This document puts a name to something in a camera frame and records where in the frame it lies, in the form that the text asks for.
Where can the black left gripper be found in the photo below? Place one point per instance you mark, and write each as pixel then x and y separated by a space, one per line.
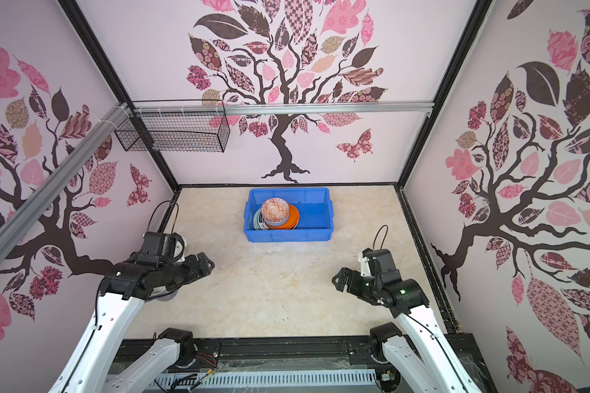
pixel 194 273

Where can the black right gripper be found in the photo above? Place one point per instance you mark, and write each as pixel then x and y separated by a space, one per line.
pixel 352 286

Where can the blue plastic bin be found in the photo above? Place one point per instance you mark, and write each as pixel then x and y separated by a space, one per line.
pixel 316 210

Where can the white plate green rim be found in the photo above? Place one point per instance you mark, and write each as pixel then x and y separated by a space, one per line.
pixel 258 221

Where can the orange plate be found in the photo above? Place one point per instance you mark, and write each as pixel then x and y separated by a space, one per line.
pixel 290 223

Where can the red patterned bowl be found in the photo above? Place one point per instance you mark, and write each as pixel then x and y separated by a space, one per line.
pixel 275 209

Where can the cream mug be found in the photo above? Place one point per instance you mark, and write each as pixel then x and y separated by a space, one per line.
pixel 179 247

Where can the lavender grey bowl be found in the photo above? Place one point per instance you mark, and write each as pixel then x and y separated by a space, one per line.
pixel 274 224

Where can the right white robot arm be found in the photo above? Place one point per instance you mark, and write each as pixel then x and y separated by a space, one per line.
pixel 413 342

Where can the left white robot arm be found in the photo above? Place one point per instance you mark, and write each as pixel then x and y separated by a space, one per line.
pixel 117 303

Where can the black wire basket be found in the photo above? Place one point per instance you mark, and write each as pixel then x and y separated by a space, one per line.
pixel 194 125

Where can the white vented cable duct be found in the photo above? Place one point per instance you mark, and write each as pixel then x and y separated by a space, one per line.
pixel 347 380

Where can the aluminium rail left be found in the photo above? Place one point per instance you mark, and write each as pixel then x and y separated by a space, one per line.
pixel 33 208

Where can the aluminium rail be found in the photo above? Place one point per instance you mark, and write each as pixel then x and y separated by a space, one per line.
pixel 33 208
pixel 324 108

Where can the aluminium rail back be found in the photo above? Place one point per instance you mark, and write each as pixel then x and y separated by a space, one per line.
pixel 324 108

